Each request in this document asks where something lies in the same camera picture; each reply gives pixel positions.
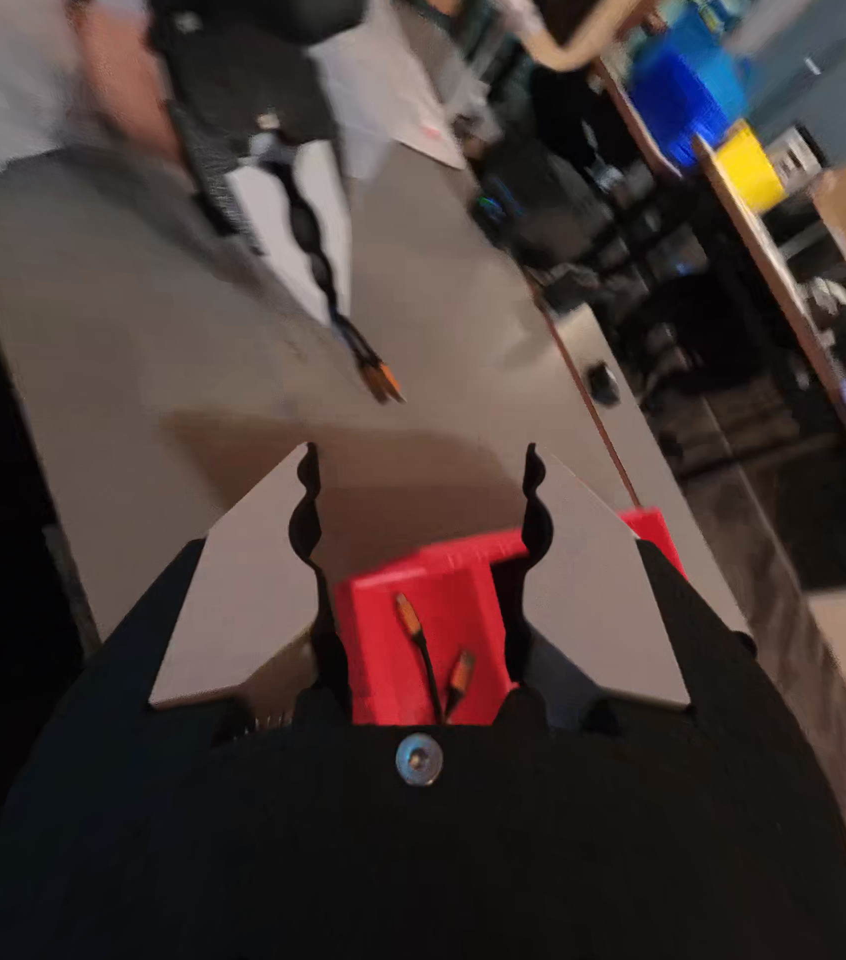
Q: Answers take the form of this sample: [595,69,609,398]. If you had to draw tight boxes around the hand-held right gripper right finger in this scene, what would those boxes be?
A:
[494,442,693,732]

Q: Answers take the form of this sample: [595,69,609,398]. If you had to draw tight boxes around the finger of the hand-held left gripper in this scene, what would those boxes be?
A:
[230,159,336,318]
[284,138,355,322]

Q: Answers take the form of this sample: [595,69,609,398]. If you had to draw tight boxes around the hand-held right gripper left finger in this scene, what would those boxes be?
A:
[149,442,353,721]

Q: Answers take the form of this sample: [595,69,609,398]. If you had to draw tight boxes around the red plastic bin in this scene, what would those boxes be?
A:
[333,508,688,727]

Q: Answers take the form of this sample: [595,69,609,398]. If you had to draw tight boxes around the black braided cable orange plugs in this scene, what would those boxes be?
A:
[391,591,480,725]
[327,311,408,406]

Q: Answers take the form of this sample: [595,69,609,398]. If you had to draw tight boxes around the person's left forearm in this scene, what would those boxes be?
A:
[78,0,178,162]

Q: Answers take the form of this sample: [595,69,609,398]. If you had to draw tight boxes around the person's grey shirt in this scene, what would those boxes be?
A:
[0,0,94,177]

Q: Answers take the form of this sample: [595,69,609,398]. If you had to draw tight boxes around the wooden background table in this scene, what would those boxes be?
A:
[591,56,846,468]

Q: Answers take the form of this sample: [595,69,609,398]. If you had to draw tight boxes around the blue storage bin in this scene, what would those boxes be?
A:
[629,30,750,172]

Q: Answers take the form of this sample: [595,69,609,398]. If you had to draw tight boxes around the yellow storage bin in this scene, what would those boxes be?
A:
[714,122,790,215]

